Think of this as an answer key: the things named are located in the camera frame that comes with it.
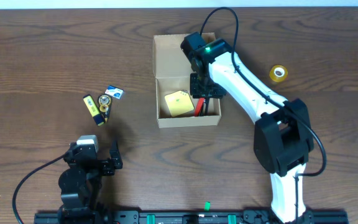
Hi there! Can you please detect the cardboard box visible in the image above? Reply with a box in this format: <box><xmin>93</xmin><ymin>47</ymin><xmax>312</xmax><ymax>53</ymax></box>
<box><xmin>152</xmin><ymin>34</ymin><xmax>221</xmax><ymax>128</ymax></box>

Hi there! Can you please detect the yellow blue highlighter marker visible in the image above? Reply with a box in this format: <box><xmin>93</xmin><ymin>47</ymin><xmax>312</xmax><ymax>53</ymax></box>
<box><xmin>83</xmin><ymin>95</ymin><xmax>105</xmax><ymax>126</ymax></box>

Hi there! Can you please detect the yellow sticky note pad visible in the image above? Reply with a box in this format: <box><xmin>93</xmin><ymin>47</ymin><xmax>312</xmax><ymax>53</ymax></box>
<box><xmin>164</xmin><ymin>90</ymin><xmax>194</xmax><ymax>117</ymax></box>

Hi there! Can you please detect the red black stapler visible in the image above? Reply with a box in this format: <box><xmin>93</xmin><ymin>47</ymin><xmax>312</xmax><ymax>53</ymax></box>
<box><xmin>194</xmin><ymin>98</ymin><xmax>209</xmax><ymax>116</ymax></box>

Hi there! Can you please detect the yellow adhesive tape roll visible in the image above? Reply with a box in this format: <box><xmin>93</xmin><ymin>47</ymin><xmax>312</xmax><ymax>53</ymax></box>
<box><xmin>269</xmin><ymin>65</ymin><xmax>288</xmax><ymax>83</ymax></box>

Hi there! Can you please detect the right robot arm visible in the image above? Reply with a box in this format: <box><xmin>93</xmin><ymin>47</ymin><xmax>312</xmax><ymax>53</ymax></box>
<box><xmin>180</xmin><ymin>32</ymin><xmax>314</xmax><ymax>223</ymax></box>

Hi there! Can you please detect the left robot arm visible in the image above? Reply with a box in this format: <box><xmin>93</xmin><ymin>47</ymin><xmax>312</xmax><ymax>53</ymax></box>
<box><xmin>58</xmin><ymin>135</ymin><xmax>123</xmax><ymax>223</ymax></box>

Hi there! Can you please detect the black correction tape dispenser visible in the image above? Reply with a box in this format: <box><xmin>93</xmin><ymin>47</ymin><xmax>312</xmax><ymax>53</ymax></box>
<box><xmin>98</xmin><ymin>94</ymin><xmax>112</xmax><ymax>123</ymax></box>

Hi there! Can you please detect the small green clip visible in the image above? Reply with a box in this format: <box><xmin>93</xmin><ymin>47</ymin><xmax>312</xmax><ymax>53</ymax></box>
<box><xmin>204</xmin><ymin>201</ymin><xmax>211</xmax><ymax>211</ymax></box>

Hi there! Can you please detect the black mounting rail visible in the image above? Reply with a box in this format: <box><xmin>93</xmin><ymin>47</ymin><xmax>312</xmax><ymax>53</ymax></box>
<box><xmin>33</xmin><ymin>208</ymin><xmax>347</xmax><ymax>224</ymax></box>

